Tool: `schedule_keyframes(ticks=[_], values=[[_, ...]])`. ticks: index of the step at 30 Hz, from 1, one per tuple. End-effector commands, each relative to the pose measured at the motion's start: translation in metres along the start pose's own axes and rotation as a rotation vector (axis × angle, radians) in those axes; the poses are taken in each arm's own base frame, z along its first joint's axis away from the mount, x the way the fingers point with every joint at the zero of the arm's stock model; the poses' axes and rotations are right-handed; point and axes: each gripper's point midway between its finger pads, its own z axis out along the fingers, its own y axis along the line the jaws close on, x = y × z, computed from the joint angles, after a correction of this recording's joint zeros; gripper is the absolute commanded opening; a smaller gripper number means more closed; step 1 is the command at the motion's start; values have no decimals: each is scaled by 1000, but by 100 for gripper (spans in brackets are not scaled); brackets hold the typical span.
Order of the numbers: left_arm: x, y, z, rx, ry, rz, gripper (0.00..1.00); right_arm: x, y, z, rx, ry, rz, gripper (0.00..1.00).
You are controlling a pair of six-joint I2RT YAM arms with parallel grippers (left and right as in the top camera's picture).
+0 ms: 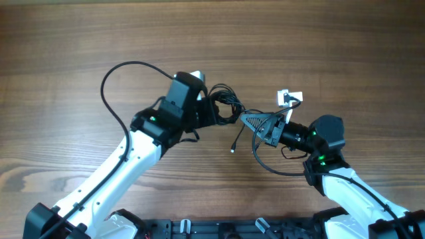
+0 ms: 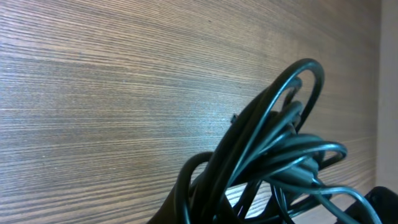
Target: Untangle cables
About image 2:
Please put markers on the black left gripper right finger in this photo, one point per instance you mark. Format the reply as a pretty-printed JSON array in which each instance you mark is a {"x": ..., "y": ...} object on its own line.
[{"x": 380, "y": 202}]

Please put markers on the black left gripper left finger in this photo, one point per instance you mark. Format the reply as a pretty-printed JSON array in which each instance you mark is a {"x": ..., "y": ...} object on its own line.
[{"x": 166, "y": 213}]

